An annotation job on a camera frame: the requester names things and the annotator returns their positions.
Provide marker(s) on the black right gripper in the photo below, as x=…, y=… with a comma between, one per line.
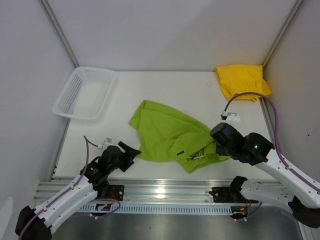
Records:
x=219, y=150

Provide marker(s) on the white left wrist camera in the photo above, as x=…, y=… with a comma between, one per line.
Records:
x=106, y=143

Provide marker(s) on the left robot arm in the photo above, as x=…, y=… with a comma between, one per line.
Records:
x=91, y=184

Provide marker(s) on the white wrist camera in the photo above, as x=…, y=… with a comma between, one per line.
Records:
x=106, y=143
x=230, y=116

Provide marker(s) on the aluminium mounting rail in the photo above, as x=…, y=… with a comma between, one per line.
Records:
x=154, y=191

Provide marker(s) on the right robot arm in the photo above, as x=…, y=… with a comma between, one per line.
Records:
x=300, y=195

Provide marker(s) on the frame post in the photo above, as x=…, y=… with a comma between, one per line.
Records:
x=284, y=29
x=52, y=19

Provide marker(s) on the left frame post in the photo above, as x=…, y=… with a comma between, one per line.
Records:
x=52, y=19

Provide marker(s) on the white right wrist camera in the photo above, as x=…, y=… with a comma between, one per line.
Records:
x=230, y=116

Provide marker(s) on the green shorts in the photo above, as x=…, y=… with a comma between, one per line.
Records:
x=169, y=135

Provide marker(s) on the right frame post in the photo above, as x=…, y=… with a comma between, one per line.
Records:
x=284, y=29

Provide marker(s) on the white plastic basket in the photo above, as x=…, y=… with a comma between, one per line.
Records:
x=87, y=94

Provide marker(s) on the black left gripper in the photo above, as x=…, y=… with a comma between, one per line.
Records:
x=130, y=154

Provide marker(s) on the yellow shorts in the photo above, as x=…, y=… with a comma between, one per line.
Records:
x=235, y=79

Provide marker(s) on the slotted cable duct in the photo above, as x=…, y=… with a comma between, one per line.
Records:
x=178, y=209

